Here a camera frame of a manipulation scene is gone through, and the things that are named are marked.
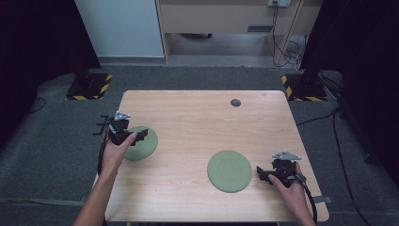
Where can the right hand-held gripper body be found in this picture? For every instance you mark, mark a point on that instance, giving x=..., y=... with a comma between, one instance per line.
x=284, y=171

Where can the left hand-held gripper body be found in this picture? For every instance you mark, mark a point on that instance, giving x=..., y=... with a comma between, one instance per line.
x=118, y=130

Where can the green round plate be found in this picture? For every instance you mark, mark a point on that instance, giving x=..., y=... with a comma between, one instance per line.
x=145, y=146
x=229, y=171

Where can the person's left hand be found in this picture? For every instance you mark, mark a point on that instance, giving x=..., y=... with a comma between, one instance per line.
x=116, y=153

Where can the person's right hand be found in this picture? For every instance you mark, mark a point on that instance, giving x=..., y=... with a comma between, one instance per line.
x=292, y=197

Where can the black stand base striped tape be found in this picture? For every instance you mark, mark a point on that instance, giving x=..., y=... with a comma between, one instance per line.
x=302, y=89
x=89, y=86

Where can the dark grey table grommet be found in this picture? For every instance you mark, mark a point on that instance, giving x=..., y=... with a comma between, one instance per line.
x=235, y=102

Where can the white panel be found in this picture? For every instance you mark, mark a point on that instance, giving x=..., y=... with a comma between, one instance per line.
x=119, y=28

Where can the black curtain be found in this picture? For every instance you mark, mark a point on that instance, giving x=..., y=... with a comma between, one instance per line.
x=360, y=62
x=37, y=47

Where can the light wooden desk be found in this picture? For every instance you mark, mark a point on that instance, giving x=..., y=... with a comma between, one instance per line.
x=219, y=17

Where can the grey power strip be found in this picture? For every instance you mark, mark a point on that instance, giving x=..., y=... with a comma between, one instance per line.
x=279, y=2

